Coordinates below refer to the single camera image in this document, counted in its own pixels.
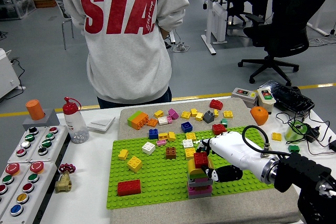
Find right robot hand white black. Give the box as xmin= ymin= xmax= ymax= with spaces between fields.
xmin=196 ymin=131 xmax=271 ymax=183

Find red square brick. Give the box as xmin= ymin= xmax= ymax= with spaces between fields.
xmin=193 ymin=152 xmax=209 ymax=169

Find blue brick with round hole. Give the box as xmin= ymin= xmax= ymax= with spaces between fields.
xmin=181 ymin=121 xmax=194 ymax=133

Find magenta brick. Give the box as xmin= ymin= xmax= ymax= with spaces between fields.
xmin=167 ymin=108 xmax=180 ymax=120

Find grey sloped brick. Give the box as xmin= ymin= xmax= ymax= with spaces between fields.
xmin=202 ymin=110 xmax=215 ymax=124

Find yellow arched brick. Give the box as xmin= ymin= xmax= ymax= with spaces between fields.
xmin=187 ymin=157 xmax=215 ymax=180

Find red sloped brick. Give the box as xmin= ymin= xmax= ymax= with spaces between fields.
xmin=209 ymin=99 xmax=224 ymax=111

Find brown brick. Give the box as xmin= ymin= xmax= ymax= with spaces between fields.
xmin=165 ymin=146 xmax=177 ymax=159

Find green studded baseplate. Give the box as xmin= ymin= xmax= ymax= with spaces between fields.
xmin=106 ymin=125 xmax=289 ymax=210

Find white square brick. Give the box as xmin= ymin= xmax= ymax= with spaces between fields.
xmin=141 ymin=141 xmax=156 ymax=156

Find orange long brick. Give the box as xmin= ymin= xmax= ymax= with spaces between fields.
xmin=131 ymin=112 xmax=149 ymax=130

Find large yellow square brick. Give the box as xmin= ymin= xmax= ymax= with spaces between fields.
xmin=127 ymin=155 xmax=143 ymax=173

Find lime long brick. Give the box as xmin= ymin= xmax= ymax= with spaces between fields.
xmin=127 ymin=110 xmax=142 ymax=127

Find red long brick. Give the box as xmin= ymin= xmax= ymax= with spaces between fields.
xmin=117 ymin=179 xmax=142 ymax=197

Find orange fruit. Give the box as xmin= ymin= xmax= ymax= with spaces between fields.
xmin=249 ymin=106 xmax=269 ymax=126

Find grey foam mat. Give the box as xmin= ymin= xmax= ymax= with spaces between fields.
xmin=109 ymin=97 xmax=305 ymax=224

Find green translucent cup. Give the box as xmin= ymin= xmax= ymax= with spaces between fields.
xmin=285 ymin=120 xmax=308 ymax=142

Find black power adapter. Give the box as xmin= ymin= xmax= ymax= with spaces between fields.
xmin=304 ymin=125 xmax=321 ymax=143

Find white power strip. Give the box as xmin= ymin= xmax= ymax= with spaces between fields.
xmin=170 ymin=42 xmax=191 ymax=53

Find white computer tower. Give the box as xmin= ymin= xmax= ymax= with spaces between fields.
xmin=211 ymin=2 xmax=228 ymax=44

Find black office chair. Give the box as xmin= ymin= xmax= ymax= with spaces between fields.
xmin=237 ymin=0 xmax=335 ymax=87

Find white desk foot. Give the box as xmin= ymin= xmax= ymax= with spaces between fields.
xmin=306 ymin=20 xmax=332 ymax=37

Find squeeze bottle red cap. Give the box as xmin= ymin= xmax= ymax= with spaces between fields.
xmin=62 ymin=97 xmax=90 ymax=145

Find brass valve red handwheel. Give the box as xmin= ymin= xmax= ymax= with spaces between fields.
xmin=54 ymin=163 xmax=76 ymax=194

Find control box two green buttons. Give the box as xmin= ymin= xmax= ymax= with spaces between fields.
xmin=28 ymin=125 xmax=69 ymax=163

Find grey block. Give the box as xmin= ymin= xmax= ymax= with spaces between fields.
xmin=22 ymin=108 xmax=60 ymax=132

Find control box yellow blue buttons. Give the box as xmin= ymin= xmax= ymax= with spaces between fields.
xmin=0 ymin=161 xmax=58 ymax=224

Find orange cylinder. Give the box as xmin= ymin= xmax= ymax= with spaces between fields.
xmin=25 ymin=99 xmax=46 ymax=121

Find metal chair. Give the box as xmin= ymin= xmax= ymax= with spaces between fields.
xmin=60 ymin=6 xmax=76 ymax=51

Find control box with white button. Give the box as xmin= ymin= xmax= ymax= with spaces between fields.
xmin=7 ymin=126 xmax=47 ymax=164

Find control box red mushroom button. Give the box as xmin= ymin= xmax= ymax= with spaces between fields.
xmin=0 ymin=162 xmax=30 ymax=218

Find white cabinet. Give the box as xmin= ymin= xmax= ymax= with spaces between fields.
xmin=0 ymin=48 xmax=26 ymax=100

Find brown wooden pallet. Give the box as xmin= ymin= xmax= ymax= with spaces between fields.
xmin=31 ymin=0 xmax=57 ymax=9

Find clear plastic crate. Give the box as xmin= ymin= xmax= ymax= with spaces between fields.
xmin=0 ymin=0 xmax=37 ymax=21

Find grey switch box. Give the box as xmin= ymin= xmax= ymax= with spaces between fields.
xmin=231 ymin=87 xmax=258 ymax=109

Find cream switch box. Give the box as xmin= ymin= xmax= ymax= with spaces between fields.
xmin=256 ymin=88 xmax=277 ymax=114

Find thin black cable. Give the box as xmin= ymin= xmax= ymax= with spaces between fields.
xmin=275 ymin=111 xmax=332 ymax=156

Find white switch plate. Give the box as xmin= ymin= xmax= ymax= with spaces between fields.
xmin=86 ymin=115 xmax=116 ymax=133

